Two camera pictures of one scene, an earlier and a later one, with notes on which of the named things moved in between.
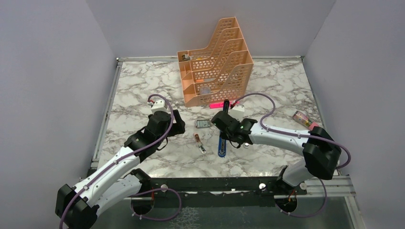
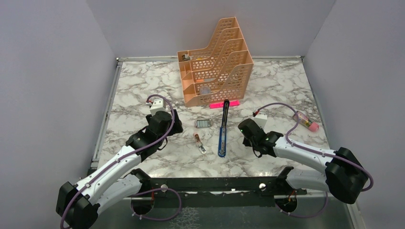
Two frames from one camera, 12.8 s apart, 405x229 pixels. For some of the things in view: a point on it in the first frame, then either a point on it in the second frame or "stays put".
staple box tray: x=203 y=123 stays put
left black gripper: x=178 y=127 stays put
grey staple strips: x=206 y=123 stays put
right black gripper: x=223 y=134 -> x=246 y=141
